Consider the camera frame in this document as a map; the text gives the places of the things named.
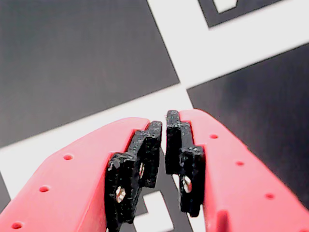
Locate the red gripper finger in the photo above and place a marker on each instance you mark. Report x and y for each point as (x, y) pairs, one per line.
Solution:
(241, 188)
(72, 183)

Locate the black white marker board mat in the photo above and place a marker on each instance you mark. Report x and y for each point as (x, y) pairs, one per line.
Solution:
(84, 60)

